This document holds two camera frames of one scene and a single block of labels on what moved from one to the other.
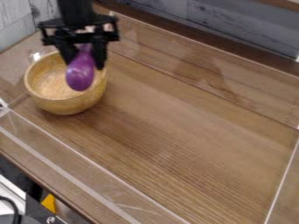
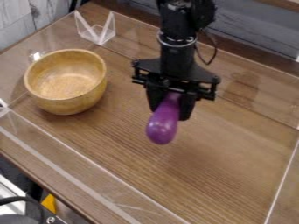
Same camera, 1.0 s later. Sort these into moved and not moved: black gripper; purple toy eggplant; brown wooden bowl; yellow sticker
Moved: black gripper; purple toy eggplant
Not moved: brown wooden bowl; yellow sticker
